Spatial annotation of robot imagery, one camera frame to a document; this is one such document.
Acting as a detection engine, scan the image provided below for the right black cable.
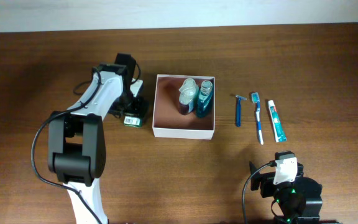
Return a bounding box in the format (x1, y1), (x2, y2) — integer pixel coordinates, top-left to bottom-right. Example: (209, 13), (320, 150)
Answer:
(241, 161), (277, 224)

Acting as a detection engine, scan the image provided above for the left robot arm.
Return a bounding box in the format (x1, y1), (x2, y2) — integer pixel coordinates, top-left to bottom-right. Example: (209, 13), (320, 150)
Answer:
(47, 53), (149, 223)

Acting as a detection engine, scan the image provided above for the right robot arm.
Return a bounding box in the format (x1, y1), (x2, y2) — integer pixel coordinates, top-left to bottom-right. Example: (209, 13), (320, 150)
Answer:
(246, 151), (323, 224)

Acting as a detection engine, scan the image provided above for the green white soap box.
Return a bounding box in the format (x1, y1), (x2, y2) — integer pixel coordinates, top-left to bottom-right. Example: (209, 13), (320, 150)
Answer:
(124, 116), (142, 128)

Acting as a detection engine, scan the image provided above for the white cardboard box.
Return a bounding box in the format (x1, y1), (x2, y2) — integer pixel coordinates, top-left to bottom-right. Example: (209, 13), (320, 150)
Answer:
(152, 74), (216, 140)

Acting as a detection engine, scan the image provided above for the black cable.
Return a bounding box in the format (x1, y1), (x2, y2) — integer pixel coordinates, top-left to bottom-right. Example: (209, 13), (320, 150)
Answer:
(241, 161), (277, 224)
(30, 63), (142, 224)

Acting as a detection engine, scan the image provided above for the blue disposable razor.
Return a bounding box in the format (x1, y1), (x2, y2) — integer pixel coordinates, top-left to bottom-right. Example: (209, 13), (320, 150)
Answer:
(235, 95), (247, 127)

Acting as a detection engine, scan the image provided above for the left black cable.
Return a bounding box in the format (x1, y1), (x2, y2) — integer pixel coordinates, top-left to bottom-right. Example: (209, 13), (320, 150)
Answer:
(30, 63), (142, 224)

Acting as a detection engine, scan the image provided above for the teal mouthwash bottle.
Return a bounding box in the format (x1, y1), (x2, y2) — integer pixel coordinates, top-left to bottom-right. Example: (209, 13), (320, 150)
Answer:
(196, 80), (213, 118)

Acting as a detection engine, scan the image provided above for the blue white toothbrush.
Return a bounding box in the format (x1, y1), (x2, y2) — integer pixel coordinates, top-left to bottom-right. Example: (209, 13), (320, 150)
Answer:
(251, 92), (264, 145)

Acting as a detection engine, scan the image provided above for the white teal toothpaste tube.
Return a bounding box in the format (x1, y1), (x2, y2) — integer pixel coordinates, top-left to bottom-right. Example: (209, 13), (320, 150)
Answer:
(268, 100), (287, 142)

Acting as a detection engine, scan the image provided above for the clear pump soap bottle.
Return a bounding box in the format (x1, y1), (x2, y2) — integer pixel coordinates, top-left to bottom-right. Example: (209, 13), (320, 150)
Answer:
(179, 78), (199, 115)

